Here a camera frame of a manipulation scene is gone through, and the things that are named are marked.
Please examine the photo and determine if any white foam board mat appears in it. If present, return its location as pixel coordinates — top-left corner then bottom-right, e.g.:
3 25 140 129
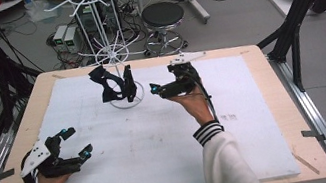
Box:
0 40 301 183

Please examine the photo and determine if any person's right hand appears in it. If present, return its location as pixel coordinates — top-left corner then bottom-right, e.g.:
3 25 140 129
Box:
165 84 216 132

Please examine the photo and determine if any grey bench power supply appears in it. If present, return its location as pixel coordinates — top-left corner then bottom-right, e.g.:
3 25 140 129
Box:
50 23 72 54
61 24 82 55

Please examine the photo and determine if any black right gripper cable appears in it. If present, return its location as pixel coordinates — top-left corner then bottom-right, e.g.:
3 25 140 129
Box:
192 66 219 123

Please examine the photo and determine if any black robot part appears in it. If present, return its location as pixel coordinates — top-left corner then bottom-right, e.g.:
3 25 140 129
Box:
87 61 129 106

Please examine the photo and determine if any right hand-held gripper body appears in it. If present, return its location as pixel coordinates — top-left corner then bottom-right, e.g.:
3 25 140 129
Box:
154 48 213 100

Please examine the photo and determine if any black bow tie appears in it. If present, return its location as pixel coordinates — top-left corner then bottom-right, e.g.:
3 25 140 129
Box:
119 63 140 104

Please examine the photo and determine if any black round stool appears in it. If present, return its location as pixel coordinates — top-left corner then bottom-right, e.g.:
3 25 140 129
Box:
136 0 192 59

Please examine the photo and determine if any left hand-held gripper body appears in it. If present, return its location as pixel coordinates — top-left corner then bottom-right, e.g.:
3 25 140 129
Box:
15 131 84 183

